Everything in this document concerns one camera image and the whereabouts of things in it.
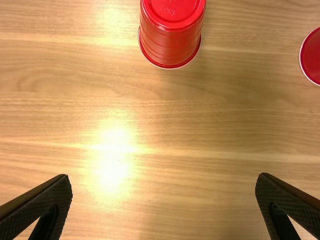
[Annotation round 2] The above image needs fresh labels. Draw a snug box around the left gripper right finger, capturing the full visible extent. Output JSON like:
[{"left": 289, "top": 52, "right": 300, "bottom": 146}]
[{"left": 254, "top": 172, "right": 320, "bottom": 240}]

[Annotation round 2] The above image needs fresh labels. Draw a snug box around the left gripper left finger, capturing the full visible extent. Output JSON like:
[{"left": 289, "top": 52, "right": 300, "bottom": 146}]
[{"left": 0, "top": 174, "right": 74, "bottom": 240}]

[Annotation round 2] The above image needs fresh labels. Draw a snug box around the red cup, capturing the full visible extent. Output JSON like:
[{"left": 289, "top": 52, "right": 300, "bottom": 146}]
[
  {"left": 298, "top": 26, "right": 320, "bottom": 88},
  {"left": 137, "top": 0, "right": 207, "bottom": 70}
]

